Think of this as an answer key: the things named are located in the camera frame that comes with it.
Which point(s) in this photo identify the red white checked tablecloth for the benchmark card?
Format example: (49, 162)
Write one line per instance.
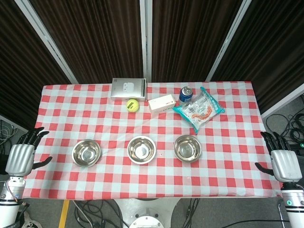
(142, 183)

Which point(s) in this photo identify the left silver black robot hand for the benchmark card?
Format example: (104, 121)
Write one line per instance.
(20, 158)

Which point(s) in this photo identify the silver earbuds box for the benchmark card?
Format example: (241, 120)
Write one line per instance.
(128, 91)

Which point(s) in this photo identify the white partition frame post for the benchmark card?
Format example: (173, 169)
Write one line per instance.
(145, 40)
(228, 40)
(47, 40)

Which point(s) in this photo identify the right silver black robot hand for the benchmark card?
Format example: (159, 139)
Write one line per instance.
(285, 164)

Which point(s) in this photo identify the blue drink can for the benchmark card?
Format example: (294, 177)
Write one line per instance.
(185, 96)

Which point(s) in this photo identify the stainless steel bowl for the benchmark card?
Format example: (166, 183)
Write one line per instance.
(141, 150)
(187, 149)
(86, 153)

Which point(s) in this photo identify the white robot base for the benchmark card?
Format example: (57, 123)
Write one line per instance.
(147, 213)

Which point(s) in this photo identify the dark brown curtain panel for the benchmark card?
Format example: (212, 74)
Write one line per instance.
(268, 47)
(21, 71)
(190, 40)
(95, 40)

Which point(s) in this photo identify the teal clear snack packet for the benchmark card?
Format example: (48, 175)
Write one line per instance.
(199, 111)

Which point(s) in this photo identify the small white carton box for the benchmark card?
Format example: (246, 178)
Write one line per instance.
(161, 103)

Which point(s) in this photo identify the yellow tennis ball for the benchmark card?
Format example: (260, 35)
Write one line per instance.
(132, 105)

